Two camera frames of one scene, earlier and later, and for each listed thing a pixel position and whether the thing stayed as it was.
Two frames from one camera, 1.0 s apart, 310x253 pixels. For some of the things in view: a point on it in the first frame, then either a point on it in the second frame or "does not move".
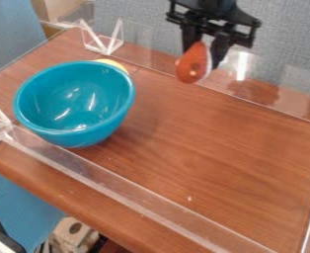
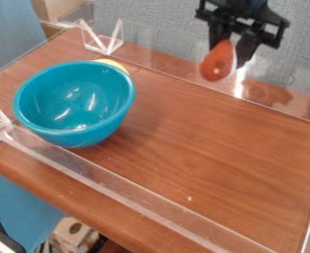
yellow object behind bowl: x=113 y=62 does not move
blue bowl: x=74 y=102 does not move
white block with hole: x=72 y=236 does not move
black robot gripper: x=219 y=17 -> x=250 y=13
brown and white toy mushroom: x=193 y=63 -> x=219 y=61
